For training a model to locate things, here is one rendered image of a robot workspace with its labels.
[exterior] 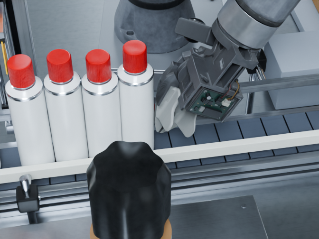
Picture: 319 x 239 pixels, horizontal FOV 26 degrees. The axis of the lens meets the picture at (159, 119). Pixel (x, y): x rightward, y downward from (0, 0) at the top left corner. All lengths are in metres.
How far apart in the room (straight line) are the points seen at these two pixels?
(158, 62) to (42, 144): 0.31
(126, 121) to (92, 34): 0.40
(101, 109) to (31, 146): 0.12
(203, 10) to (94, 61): 0.47
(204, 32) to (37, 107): 0.25
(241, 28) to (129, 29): 0.40
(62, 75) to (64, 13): 0.51
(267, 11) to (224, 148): 0.26
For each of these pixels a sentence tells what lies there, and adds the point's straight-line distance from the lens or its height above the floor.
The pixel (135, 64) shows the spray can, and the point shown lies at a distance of 0.94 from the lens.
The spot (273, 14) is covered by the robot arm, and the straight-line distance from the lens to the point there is 0.88.
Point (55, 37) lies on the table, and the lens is 1.38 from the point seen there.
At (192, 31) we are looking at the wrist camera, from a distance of 0.99.
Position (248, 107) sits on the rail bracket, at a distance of 1.19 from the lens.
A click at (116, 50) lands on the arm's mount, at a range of 1.25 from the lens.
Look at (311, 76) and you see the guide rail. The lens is 1.10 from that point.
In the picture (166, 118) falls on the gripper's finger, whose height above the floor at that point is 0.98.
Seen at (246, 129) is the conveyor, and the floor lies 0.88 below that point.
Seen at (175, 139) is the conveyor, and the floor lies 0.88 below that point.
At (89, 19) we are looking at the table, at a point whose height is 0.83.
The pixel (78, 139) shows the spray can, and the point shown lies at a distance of 1.01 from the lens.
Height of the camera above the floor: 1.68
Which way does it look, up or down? 45 degrees down
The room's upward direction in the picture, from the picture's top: straight up
